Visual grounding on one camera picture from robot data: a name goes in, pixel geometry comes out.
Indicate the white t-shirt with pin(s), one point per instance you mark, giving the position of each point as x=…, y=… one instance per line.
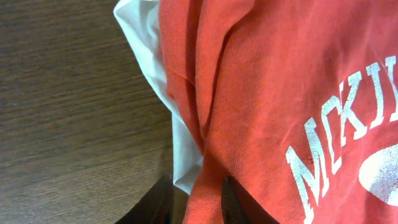
x=139, y=20

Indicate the red soccer t-shirt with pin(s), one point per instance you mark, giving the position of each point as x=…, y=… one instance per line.
x=294, y=100

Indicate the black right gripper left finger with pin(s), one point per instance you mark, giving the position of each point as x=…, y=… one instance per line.
x=155, y=207

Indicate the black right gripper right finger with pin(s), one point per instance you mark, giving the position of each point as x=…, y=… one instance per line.
x=230, y=205

